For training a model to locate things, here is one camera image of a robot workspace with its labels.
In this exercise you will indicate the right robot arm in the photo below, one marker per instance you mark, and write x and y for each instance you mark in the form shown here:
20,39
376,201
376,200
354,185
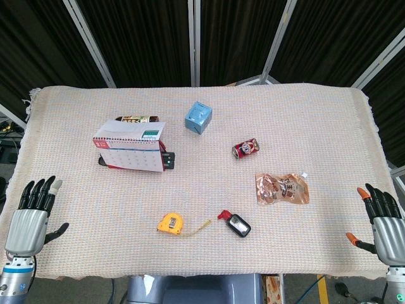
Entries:
395,285

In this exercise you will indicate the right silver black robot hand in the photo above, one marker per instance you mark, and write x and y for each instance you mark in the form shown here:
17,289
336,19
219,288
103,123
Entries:
386,234

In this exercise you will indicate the black electronic device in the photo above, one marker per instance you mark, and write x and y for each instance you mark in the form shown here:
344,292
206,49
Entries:
168,159

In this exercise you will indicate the black bottle with red cap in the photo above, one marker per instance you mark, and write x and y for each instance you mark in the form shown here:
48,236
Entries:
235,223

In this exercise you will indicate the beige woven tablecloth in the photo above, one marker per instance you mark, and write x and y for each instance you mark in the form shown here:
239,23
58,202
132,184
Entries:
202,196

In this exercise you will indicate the light blue cube box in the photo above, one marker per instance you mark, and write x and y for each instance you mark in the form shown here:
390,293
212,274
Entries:
198,118

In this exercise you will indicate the orange snack pouch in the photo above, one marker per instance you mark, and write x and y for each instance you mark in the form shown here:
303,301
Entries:
281,189

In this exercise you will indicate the brown drink bottle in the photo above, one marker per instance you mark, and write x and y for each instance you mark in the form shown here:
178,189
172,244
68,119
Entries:
136,119

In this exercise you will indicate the white desk calendar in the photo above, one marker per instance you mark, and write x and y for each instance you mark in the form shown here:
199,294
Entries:
131,149

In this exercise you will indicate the red soda can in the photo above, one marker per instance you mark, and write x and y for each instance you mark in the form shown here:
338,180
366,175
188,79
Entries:
246,148

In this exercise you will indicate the yellow tape measure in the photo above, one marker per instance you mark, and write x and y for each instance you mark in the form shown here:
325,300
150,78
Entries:
170,224

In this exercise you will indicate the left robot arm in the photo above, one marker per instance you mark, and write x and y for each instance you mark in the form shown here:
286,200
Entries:
14,280

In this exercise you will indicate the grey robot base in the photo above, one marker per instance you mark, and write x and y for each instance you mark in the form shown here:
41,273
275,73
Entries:
193,289

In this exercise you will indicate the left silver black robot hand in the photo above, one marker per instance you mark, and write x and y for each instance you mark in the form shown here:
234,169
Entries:
27,226

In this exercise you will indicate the black folding screen partition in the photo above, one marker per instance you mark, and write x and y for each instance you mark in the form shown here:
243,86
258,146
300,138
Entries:
142,38

